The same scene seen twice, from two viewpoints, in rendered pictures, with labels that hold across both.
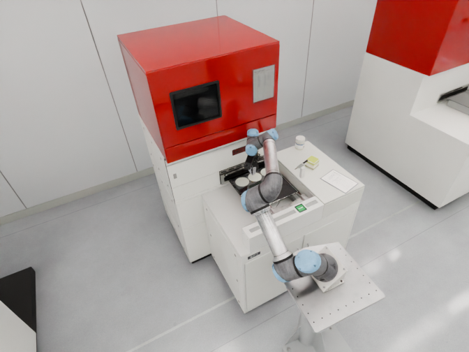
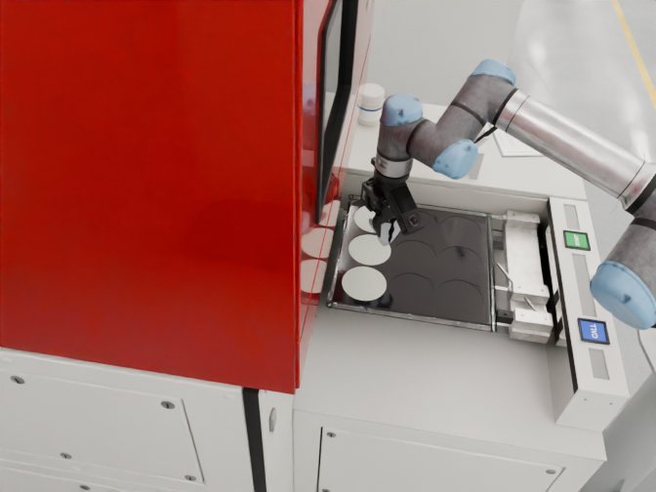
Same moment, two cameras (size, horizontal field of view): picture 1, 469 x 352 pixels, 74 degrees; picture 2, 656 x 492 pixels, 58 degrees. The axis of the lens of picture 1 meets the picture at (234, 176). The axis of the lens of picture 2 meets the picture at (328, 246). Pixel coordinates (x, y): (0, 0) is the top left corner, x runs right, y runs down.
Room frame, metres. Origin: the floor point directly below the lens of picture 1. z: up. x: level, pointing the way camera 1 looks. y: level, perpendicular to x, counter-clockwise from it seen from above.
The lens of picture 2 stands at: (1.30, 0.73, 1.92)
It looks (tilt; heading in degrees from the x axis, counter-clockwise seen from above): 46 degrees down; 302
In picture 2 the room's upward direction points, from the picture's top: 3 degrees clockwise
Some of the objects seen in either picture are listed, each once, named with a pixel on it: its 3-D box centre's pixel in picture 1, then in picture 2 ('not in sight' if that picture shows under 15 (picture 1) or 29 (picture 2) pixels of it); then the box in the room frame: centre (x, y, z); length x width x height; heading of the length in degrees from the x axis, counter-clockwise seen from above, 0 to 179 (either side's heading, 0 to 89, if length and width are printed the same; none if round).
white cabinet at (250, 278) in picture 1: (277, 234); (427, 351); (1.57, -0.31, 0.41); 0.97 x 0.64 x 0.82; 115
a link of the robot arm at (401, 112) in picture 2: (252, 137); (400, 127); (1.69, -0.14, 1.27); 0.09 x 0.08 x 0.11; 171
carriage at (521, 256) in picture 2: (285, 211); (523, 275); (1.40, -0.33, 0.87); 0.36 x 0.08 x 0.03; 115
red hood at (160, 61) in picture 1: (199, 82); (102, 10); (2.04, 0.20, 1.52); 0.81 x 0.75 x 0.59; 115
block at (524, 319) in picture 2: not in sight; (532, 320); (1.34, -0.18, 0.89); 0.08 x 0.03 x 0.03; 25
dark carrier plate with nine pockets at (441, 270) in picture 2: (262, 185); (414, 256); (1.64, -0.20, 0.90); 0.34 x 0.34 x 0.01; 25
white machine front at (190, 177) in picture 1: (223, 163); (307, 267); (1.76, 0.07, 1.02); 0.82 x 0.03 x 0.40; 115
